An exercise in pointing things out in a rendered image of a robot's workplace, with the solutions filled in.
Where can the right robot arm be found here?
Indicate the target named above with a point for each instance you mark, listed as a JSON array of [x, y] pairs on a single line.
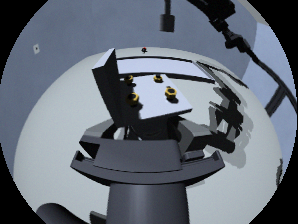
[[223, 11]]

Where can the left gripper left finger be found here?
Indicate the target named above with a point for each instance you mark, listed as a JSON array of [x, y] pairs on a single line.
[[106, 130]]

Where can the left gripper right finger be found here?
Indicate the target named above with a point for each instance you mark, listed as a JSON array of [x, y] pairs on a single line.
[[194, 136]]

